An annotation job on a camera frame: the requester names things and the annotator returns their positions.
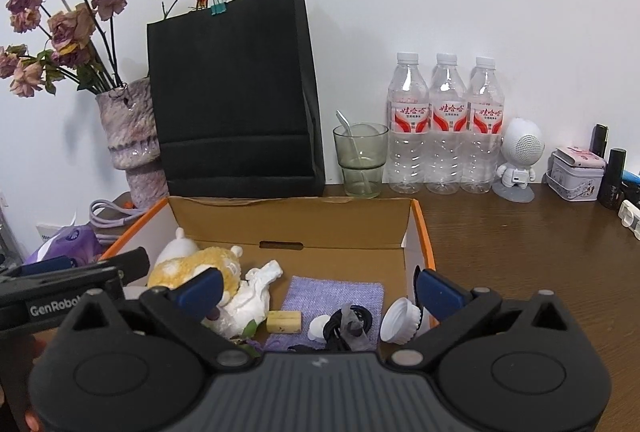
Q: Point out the white and yellow plush toy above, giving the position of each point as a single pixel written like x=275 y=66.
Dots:
x=200 y=262

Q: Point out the white ribbed round cap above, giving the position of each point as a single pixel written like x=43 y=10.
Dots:
x=400 y=319

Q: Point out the printed tin box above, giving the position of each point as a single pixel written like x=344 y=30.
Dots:
x=572 y=182

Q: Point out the black paper bag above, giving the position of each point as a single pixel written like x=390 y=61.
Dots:
x=235 y=102

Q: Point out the purple textured vase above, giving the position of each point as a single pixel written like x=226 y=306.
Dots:
x=132 y=127

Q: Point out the teal binder clip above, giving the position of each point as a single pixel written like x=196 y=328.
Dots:
x=218 y=7

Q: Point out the small white cap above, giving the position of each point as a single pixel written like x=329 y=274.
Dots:
x=318 y=327

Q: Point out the person's left hand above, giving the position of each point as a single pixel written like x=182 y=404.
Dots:
x=32 y=422

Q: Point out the small yellow block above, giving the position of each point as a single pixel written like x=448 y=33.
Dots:
x=283 y=321

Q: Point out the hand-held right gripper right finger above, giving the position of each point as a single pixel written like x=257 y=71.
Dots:
x=440 y=294

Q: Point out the blue flat item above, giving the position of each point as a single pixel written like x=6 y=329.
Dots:
x=632 y=177

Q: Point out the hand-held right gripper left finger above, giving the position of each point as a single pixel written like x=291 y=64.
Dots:
x=200 y=293

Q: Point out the clear water bottle red label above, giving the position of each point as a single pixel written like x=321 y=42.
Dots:
x=409 y=132
x=484 y=132
x=448 y=132

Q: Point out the orange cardboard box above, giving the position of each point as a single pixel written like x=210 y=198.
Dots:
x=325 y=222

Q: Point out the clear glass cup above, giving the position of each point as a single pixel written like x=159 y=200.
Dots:
x=362 y=162

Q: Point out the black lipstick tube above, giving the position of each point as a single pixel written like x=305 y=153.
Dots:
x=599 y=139
x=612 y=182

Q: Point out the white plug adapter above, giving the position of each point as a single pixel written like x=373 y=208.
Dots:
x=630 y=218

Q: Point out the white tissue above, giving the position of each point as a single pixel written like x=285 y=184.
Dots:
x=250 y=297

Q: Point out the purple tissue pack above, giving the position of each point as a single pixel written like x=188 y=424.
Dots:
x=70 y=239

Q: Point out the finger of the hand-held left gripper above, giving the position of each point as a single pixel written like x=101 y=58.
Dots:
x=132 y=264
x=50 y=266

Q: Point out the clear plastic spoon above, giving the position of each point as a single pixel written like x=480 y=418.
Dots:
x=352 y=142

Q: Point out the white robot-shaped speaker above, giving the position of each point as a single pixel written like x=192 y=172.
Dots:
x=520 y=147

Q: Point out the pink and white small case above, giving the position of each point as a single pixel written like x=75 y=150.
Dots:
x=580 y=157

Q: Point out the dried pink roses bouquet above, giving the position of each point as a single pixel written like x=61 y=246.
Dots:
x=65 y=24

